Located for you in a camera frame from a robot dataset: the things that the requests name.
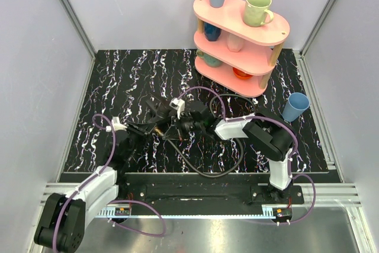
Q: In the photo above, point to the pink three tier shelf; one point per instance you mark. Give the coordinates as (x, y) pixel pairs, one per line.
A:
(248, 55)

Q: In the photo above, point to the blue cup on mat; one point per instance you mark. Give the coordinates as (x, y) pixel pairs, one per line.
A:
(296, 105)

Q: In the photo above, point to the teal glazed mug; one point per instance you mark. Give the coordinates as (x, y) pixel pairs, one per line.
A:
(209, 60)

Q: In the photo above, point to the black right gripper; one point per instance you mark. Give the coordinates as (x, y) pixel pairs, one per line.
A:
(173, 133)

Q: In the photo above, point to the pink faceted cup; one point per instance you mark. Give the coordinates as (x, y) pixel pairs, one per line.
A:
(235, 43)

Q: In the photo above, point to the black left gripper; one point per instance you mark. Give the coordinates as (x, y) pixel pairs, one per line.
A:
(140, 129)

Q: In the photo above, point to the silver aluminium rail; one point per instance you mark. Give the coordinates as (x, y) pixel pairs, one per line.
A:
(320, 195)

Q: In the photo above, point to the green mug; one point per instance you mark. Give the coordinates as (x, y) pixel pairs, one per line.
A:
(257, 13)

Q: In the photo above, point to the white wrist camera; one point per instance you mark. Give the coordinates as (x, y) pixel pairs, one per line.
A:
(116, 125)
(179, 105)

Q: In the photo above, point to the dark blue cup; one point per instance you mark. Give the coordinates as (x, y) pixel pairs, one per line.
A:
(211, 32)

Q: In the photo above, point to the dark grey faucet mixer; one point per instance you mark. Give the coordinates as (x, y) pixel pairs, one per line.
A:
(160, 114)

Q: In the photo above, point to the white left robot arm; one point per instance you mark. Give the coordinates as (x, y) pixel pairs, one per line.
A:
(104, 193)

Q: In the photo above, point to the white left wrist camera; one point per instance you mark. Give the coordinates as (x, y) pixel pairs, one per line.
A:
(116, 125)

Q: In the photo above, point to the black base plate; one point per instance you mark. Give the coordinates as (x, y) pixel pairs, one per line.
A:
(249, 188)

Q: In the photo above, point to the orange bowl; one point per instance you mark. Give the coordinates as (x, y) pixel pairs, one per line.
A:
(241, 74)

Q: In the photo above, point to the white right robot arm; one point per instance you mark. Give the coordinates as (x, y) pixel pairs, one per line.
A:
(266, 132)

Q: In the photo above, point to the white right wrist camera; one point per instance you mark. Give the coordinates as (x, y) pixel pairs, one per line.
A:
(179, 105)

